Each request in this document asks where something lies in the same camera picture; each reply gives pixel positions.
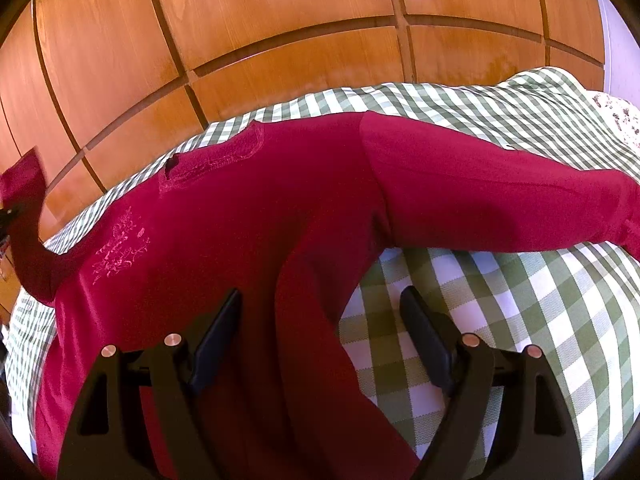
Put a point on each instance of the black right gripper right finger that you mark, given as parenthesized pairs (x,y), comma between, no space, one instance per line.
(534,438)

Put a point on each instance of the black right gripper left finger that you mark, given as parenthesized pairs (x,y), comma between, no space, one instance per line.
(107,437)

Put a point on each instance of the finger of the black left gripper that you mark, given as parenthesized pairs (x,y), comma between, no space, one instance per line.
(8,215)

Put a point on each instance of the red long-sleeve garment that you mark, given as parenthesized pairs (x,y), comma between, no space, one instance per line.
(291,214)

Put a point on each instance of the green white checkered bedspread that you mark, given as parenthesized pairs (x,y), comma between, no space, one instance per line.
(580,304)

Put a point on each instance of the wooden panelled wardrobe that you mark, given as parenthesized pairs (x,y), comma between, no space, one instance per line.
(102,87)

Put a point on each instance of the floral patterned pillow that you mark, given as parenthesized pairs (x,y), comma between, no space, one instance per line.
(622,117)

